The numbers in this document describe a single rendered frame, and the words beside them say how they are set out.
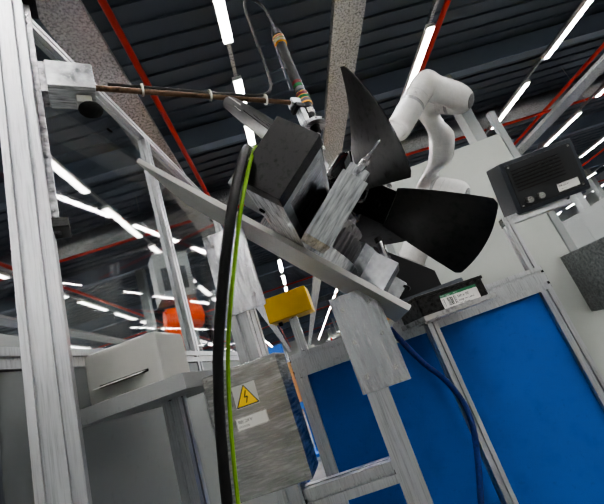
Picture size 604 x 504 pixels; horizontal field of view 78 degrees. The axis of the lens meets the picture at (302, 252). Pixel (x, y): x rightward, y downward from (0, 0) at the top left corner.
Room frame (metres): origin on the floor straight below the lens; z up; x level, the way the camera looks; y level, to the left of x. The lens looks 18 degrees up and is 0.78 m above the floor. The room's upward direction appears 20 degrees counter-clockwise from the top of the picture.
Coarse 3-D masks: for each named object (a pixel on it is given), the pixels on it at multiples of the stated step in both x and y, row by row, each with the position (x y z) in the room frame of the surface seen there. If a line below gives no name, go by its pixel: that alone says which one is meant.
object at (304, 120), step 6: (294, 102) 0.92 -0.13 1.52; (300, 102) 0.93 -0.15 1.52; (294, 108) 0.93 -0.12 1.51; (300, 108) 0.93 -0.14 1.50; (294, 114) 0.96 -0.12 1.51; (300, 114) 0.94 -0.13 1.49; (306, 114) 0.94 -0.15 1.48; (300, 120) 0.95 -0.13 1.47; (306, 120) 0.94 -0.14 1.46; (312, 120) 0.93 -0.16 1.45; (318, 120) 0.94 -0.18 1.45; (324, 120) 0.95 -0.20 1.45; (306, 126) 0.95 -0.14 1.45; (324, 126) 0.98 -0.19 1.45
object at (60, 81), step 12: (48, 60) 0.59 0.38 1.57; (48, 72) 0.59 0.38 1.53; (60, 72) 0.60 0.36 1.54; (72, 72) 0.61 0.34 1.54; (84, 72) 0.62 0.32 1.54; (48, 84) 0.59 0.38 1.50; (60, 84) 0.60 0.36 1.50; (72, 84) 0.61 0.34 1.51; (84, 84) 0.62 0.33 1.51; (48, 96) 0.61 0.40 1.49; (60, 96) 0.62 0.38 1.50; (72, 96) 0.63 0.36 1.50; (60, 108) 0.65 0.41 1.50; (72, 108) 0.66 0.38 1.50
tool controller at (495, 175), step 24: (552, 144) 1.21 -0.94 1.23; (504, 168) 1.22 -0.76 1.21; (528, 168) 1.22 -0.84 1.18; (552, 168) 1.23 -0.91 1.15; (576, 168) 1.23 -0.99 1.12; (504, 192) 1.28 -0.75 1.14; (528, 192) 1.24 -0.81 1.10; (552, 192) 1.25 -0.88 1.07; (576, 192) 1.25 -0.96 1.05; (504, 216) 1.36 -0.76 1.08
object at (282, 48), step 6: (282, 42) 0.95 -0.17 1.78; (282, 48) 0.95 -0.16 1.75; (282, 54) 0.95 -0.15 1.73; (288, 54) 0.95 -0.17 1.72; (282, 60) 0.96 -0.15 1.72; (288, 60) 0.95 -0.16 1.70; (288, 66) 0.95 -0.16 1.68; (294, 66) 0.95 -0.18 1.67; (288, 72) 0.95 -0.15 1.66; (294, 72) 0.95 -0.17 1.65; (294, 78) 0.95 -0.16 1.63; (300, 78) 0.96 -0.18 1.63; (300, 90) 0.95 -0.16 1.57
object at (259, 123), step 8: (224, 104) 0.64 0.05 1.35; (232, 104) 0.67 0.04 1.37; (232, 112) 0.65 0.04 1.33; (240, 112) 0.68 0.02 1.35; (248, 112) 0.71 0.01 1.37; (256, 112) 0.75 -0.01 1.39; (240, 120) 0.66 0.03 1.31; (248, 120) 0.69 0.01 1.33; (256, 120) 0.72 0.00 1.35; (264, 120) 0.74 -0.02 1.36; (272, 120) 0.79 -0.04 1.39; (248, 128) 0.67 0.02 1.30; (256, 128) 0.70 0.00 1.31; (264, 128) 0.72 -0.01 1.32
